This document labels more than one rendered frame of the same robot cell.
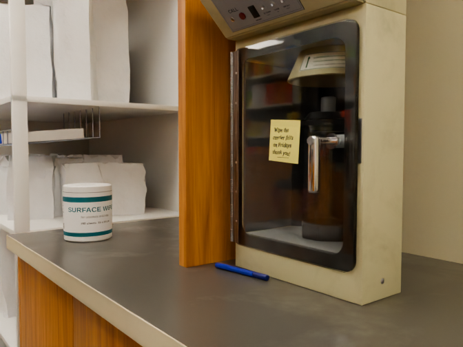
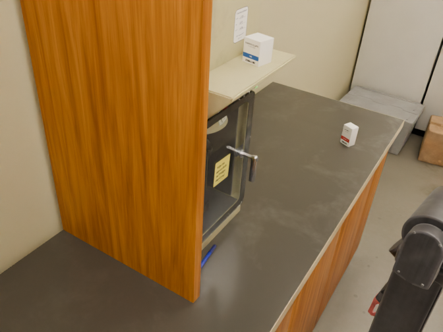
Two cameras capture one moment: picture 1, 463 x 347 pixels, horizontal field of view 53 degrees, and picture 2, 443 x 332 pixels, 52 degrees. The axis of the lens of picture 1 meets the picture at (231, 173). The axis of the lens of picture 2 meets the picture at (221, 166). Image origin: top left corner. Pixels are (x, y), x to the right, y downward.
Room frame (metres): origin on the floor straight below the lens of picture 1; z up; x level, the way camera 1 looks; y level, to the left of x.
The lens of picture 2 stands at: (1.22, 0.85, 1.91)
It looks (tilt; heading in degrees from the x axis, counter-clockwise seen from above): 34 degrees down; 248
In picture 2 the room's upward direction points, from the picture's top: 4 degrees clockwise
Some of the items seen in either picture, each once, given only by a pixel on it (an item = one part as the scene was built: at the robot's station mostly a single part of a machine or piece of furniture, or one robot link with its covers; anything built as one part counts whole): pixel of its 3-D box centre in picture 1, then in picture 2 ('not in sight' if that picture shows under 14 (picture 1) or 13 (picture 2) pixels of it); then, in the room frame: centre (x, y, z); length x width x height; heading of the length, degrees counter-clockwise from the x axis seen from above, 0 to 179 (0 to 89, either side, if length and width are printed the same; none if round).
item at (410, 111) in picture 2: not in sight; (377, 120); (-1.25, -1.83, 0.17); 0.60 x 0.42 x 0.33; 126
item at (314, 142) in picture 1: (321, 162); (248, 166); (0.73, -0.14, 1.17); 0.05 x 0.03 x 0.10; 128
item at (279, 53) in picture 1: (286, 147); (221, 172); (0.84, -0.10, 1.19); 0.30 x 0.01 x 0.40; 38
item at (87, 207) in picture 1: (87, 211); not in sight; (1.27, 0.40, 1.02); 0.13 x 0.13 x 0.15
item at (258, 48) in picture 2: not in sight; (258, 49); (0.77, -0.09, 1.54); 0.05 x 0.05 x 0.06; 27
